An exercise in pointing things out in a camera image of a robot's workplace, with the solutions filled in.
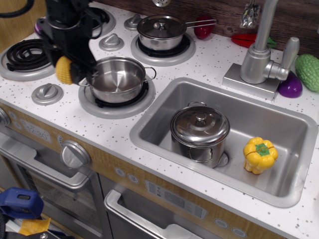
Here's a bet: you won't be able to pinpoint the lidded steel saucepan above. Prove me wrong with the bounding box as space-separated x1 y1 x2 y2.
137 15 217 51

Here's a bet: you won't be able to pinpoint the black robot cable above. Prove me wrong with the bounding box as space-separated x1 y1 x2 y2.
0 0 34 18

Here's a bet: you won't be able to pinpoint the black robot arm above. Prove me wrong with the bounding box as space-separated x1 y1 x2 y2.
37 0 101 84

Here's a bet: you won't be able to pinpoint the silver oven dial knob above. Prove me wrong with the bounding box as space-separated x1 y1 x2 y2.
60 140 91 169

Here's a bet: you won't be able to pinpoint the purple toy eggplant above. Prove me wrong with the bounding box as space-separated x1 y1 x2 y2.
278 71 303 98

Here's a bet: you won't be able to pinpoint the back right stove burner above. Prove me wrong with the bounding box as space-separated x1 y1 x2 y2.
131 34 196 67

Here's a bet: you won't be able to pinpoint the grey toy sink basin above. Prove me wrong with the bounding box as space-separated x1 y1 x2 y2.
130 78 318 208

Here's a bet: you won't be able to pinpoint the red toy carrot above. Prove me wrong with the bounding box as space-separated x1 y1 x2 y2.
231 33 277 48

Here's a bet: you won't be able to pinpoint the purple white striped toy onion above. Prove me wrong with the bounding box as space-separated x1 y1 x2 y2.
34 22 43 38

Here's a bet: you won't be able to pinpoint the silver dishwasher door handle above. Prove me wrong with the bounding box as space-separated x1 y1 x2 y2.
104 190 200 239

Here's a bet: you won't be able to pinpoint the front right stove burner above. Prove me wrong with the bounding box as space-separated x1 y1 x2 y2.
78 81 156 120

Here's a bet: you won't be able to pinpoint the silver left edge dial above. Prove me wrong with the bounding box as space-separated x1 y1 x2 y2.
0 108 11 126

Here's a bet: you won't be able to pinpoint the blue clamp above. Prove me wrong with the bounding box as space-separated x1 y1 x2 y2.
0 187 44 219

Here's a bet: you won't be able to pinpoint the grey stove knob upper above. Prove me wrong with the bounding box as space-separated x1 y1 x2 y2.
99 33 124 52

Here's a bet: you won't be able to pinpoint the grey stove knob back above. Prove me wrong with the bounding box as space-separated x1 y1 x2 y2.
124 14 142 31

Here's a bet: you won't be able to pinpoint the green toy bitter gourd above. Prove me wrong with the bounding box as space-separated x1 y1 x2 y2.
295 54 319 92

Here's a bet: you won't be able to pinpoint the yellow toy corn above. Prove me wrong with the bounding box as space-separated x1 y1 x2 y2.
55 56 73 85

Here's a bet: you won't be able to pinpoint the front left stove burner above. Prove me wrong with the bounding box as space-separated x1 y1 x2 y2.
0 39 55 82

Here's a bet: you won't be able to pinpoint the grey stove knob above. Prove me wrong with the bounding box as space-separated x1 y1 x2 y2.
31 83 64 106
124 14 142 31
99 33 124 52

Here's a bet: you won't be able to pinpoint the yellow toy bell pepper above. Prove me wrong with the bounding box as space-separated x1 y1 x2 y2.
243 137 278 175

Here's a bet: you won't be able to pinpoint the silver oven door handle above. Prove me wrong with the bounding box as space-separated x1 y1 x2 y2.
0 133 89 192

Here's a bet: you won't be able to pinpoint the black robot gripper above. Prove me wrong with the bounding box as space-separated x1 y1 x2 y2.
38 9 98 85

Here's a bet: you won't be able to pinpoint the back left stove burner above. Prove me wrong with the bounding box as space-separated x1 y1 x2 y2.
89 7 116 39

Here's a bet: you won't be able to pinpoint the dark red toy fruit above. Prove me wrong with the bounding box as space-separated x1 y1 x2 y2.
194 15 214 40

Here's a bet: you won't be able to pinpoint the grey stove knob front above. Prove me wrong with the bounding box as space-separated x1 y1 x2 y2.
31 83 64 106

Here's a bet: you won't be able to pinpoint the stove burner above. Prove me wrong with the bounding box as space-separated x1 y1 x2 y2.
131 34 196 67
89 7 116 39
0 39 55 82
78 81 156 120

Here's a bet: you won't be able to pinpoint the silver toy faucet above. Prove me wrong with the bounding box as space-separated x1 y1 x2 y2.
222 0 300 101

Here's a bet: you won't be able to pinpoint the hanging silver strainer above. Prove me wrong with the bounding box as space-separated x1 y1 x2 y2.
152 0 171 7

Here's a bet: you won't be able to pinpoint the yellow cloth piece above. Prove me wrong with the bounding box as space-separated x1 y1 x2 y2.
18 218 51 236

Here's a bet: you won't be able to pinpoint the open steel pan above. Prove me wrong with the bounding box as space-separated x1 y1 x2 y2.
79 56 157 104

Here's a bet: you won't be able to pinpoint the lidded steel stock pot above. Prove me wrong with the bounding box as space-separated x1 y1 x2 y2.
170 102 230 168

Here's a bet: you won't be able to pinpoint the hanging silver utensils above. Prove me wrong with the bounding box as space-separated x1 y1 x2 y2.
240 0 260 29

